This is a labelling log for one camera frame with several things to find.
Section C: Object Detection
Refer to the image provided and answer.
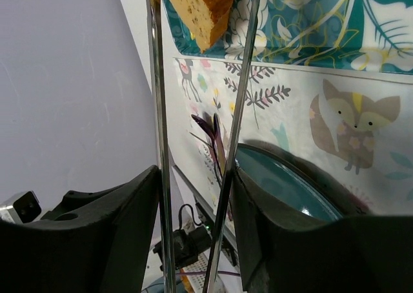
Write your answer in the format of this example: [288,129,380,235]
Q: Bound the toast slice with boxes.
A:
[169,0,234,52]

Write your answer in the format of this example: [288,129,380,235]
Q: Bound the teal floral tray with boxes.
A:
[160,0,413,75]

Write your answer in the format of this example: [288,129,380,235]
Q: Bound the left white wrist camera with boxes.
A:
[1,191,42,224]

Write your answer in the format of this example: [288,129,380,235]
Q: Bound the animal print placemat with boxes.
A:
[173,58,412,215]

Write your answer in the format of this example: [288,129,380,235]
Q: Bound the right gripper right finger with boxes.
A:
[230,170,412,292]

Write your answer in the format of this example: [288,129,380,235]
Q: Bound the iridescent fork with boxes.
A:
[191,114,223,182]

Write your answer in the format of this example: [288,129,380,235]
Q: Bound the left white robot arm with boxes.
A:
[172,204,212,270]

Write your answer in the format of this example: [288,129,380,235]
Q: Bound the iridescent knife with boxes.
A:
[213,113,226,177]

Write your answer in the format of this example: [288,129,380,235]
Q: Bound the dark teal square plate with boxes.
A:
[236,144,343,222]

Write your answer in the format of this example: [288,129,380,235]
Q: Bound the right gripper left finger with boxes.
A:
[1,166,161,292]

